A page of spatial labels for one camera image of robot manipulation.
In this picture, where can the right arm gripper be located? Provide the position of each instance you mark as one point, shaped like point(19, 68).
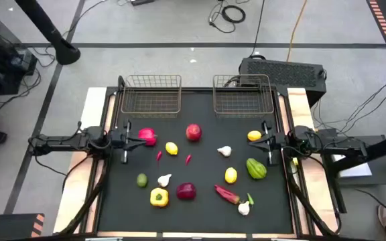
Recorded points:
point(278, 140)

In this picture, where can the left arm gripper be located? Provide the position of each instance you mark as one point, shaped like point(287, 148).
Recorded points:
point(117, 140)

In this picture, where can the green chayote squash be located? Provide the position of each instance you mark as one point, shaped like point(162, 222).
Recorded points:
point(256, 168)

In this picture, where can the small red chili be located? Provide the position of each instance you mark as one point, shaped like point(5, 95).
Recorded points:
point(159, 156)
point(188, 159)

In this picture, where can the yellow lemon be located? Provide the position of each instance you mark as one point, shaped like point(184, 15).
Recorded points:
point(230, 175)
point(254, 135)
point(171, 148)

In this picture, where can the white garlic bulb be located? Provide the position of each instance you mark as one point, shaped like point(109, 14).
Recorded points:
point(244, 208)
point(225, 151)
point(163, 180)

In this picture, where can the green lime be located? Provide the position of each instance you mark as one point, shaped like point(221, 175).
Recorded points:
point(141, 180)

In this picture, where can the small green chili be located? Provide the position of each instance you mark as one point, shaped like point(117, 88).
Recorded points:
point(250, 199)

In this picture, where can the red yellow apple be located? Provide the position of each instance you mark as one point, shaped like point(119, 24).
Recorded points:
point(193, 132)

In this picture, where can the yellow bell pepper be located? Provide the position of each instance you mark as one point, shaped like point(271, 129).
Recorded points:
point(159, 197)

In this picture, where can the long red pepper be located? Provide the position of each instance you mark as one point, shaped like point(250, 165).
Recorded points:
point(226, 194)

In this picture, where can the dark red apple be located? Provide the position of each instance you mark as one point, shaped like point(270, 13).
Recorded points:
point(186, 191)

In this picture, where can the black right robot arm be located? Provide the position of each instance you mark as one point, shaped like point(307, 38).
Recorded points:
point(340, 144)

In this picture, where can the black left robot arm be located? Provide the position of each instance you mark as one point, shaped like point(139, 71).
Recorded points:
point(62, 142)

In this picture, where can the wooden table side board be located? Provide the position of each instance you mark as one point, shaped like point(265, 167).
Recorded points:
point(94, 103)
point(300, 107)

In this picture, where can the black computer case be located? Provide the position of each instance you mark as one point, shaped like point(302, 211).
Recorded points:
point(280, 72)

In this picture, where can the black metal beam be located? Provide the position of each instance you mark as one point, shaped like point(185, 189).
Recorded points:
point(380, 149)

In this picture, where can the black power strip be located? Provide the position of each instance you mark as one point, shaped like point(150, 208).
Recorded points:
point(142, 1)

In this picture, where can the black pole with round base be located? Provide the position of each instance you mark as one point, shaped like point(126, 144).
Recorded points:
point(45, 28)

